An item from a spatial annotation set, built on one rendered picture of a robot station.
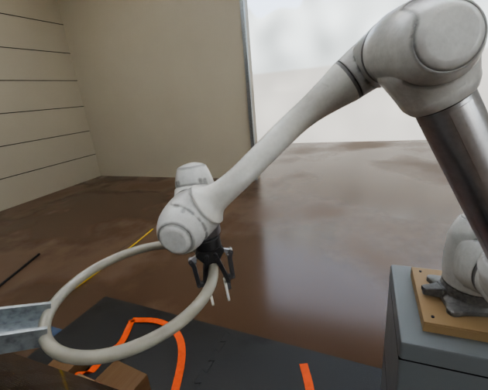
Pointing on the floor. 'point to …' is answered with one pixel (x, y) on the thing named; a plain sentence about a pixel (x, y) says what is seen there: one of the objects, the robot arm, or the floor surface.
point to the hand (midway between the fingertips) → (218, 292)
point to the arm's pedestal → (431, 349)
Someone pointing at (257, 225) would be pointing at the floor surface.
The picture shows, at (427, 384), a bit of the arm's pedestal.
